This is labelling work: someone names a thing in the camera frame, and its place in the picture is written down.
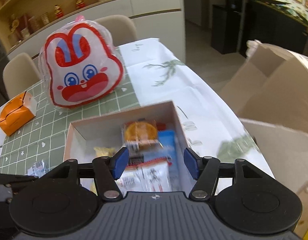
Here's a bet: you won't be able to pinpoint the white red snack packet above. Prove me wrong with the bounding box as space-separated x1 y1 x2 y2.
116 157 172 196

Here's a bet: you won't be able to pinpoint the wooden display shelf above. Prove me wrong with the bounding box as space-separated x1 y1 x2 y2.
0 0 186 61

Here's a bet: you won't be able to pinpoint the beige paper umbrella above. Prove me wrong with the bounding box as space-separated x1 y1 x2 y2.
220 40 308 192

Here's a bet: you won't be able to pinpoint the beige dining chair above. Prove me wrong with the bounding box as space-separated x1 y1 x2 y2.
95 15 138 46
2 53 41 99

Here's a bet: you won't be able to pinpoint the orange round pastry packet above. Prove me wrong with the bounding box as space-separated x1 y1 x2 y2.
122 119 162 154

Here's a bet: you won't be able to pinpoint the blue white snack packet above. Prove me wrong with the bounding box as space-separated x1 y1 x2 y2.
157 130 180 191

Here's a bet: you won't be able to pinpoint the green grid tablecloth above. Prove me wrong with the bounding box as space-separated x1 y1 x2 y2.
0 74 139 174

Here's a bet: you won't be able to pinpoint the orange tissue box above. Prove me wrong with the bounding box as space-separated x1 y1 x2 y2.
0 91 37 136

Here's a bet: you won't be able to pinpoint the clear bag blue candies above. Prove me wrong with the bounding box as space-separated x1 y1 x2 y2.
27 160 48 178

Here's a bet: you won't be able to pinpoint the pink cardboard box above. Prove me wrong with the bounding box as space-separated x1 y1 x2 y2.
63 101 195 194

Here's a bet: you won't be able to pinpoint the rabbit face plush bag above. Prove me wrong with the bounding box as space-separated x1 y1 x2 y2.
38 17 124 109

